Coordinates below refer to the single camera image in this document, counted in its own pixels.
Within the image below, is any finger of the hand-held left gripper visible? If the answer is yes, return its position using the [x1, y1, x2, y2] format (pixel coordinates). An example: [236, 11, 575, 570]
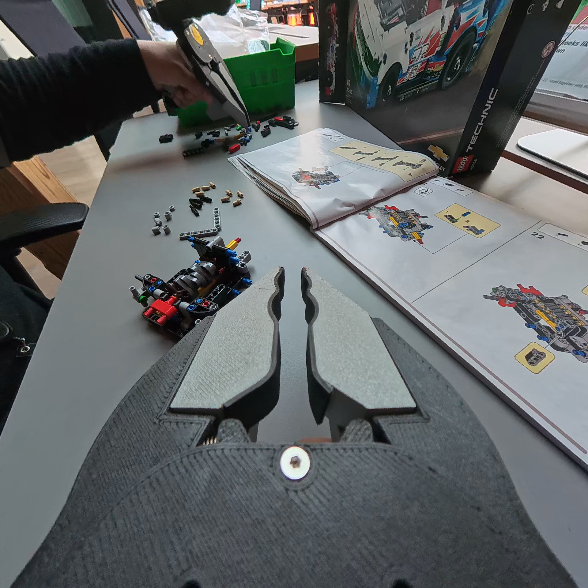
[215, 59, 252, 127]
[202, 77, 246, 128]

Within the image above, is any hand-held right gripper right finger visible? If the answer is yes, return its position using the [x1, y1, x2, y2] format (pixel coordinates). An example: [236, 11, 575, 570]
[301, 267, 417, 443]

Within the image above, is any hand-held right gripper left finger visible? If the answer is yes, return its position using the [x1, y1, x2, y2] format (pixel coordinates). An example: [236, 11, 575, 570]
[169, 266, 285, 443]

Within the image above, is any pile of mixed lego pieces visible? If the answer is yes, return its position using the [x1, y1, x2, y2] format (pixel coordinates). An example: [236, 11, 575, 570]
[193, 116, 299, 154]

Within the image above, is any pile of grey lego bushings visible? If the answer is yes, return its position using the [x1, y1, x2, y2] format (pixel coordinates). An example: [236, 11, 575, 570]
[153, 205, 176, 236]

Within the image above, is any person's left forearm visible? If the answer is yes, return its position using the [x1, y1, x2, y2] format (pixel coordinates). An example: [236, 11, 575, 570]
[0, 39, 159, 162]

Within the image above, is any partly built lego assembly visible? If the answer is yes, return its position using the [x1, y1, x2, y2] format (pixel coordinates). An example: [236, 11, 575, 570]
[130, 235, 253, 340]

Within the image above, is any pile of tan lego pins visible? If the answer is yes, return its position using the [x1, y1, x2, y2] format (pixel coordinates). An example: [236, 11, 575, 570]
[192, 182, 244, 207]

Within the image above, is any grey angled lego beam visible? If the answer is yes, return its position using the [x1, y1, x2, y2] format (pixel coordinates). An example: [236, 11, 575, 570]
[179, 208, 221, 241]

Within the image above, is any open lego instruction booklet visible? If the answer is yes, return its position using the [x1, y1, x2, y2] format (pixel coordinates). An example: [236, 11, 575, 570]
[228, 128, 588, 469]

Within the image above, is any lego set box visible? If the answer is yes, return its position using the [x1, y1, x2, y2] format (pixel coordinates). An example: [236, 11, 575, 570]
[318, 0, 584, 179]

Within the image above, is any person's left hand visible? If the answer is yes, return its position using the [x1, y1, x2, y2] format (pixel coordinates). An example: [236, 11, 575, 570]
[138, 40, 214, 107]

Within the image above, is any green plastic bin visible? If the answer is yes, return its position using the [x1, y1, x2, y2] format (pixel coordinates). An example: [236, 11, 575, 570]
[165, 38, 297, 129]

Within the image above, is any clear plastic bag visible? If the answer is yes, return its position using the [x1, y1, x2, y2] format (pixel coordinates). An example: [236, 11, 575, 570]
[138, 5, 272, 51]

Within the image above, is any wooden cabinet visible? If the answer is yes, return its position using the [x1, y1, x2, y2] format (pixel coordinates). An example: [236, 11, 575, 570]
[0, 156, 76, 281]

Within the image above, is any person's dark jacket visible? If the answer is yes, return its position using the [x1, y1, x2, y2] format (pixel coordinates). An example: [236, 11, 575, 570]
[0, 266, 53, 432]

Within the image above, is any black chair armrest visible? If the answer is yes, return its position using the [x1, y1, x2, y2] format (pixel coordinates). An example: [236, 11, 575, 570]
[0, 202, 89, 252]

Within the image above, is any white flat device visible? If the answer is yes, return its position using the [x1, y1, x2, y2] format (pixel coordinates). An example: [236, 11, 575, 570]
[518, 129, 588, 180]

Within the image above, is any white paper sign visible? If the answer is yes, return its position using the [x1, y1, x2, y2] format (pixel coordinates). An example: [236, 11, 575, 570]
[537, 0, 588, 99]

